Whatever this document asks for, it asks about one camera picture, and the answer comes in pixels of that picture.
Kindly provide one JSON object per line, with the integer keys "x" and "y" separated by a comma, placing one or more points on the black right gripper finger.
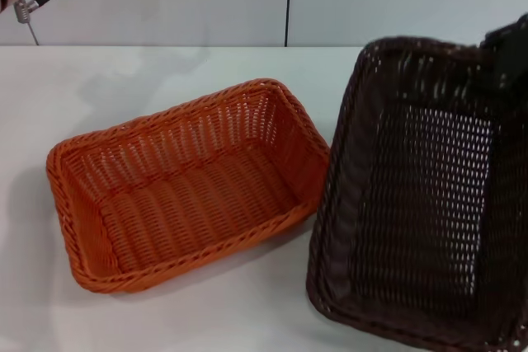
{"x": 513, "y": 55}

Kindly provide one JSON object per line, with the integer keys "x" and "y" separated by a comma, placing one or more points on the dark brown woven basket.
{"x": 412, "y": 203}

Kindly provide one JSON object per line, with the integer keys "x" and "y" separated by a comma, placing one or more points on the orange woven basket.
{"x": 194, "y": 195}

